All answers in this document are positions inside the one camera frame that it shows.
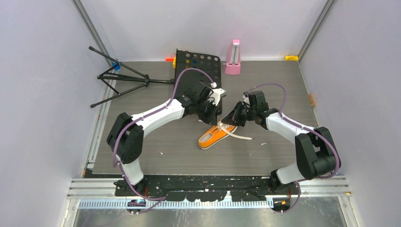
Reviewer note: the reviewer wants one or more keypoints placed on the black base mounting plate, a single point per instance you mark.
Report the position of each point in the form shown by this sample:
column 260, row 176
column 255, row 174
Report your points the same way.
column 205, row 188

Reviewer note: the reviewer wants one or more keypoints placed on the black tripod stand legs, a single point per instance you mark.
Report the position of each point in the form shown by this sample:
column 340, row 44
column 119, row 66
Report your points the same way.
column 109, row 75

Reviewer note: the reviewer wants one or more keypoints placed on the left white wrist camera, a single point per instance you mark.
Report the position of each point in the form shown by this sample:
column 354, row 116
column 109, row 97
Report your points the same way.
column 216, row 94

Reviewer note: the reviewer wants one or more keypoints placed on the orange canvas sneaker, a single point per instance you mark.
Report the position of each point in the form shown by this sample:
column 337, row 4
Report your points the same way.
column 206, row 145

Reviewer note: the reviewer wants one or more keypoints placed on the white shoelace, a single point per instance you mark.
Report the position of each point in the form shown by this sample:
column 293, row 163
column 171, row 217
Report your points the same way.
column 219, row 132

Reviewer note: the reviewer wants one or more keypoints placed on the pink metronome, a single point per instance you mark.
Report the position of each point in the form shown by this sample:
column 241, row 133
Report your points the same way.
column 233, row 60

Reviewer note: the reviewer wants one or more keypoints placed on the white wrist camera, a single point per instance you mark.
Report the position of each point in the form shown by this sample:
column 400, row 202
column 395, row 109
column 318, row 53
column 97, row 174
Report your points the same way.
column 246, row 97
column 216, row 94

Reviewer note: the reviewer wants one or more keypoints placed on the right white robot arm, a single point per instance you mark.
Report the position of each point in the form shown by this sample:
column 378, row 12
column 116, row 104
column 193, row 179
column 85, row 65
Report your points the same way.
column 316, row 155

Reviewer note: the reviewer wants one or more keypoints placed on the blue clip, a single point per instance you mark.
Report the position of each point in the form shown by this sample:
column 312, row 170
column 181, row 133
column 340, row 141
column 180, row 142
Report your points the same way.
column 116, row 66

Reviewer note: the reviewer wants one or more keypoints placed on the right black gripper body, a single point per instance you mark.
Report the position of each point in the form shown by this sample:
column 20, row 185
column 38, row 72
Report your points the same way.
column 250, row 111

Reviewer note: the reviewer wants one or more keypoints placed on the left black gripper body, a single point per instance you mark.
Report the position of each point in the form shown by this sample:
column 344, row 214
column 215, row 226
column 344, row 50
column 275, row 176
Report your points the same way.
column 204, row 107

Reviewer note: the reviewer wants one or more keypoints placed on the yellow orange toy block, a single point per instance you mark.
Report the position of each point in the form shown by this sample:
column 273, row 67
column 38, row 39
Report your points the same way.
column 172, row 61

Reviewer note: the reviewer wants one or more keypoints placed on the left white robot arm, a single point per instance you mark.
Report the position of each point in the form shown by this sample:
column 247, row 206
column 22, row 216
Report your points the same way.
column 128, row 132

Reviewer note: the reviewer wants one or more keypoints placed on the aluminium frame rail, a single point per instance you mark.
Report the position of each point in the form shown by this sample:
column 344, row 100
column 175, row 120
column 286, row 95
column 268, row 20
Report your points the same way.
column 100, row 193

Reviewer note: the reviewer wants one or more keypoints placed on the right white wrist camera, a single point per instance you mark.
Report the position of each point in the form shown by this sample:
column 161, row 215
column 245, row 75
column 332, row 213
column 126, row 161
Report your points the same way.
column 246, row 97

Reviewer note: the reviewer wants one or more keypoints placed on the yellow corner block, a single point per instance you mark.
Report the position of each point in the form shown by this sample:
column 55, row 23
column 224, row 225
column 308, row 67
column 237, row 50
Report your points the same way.
column 291, row 58

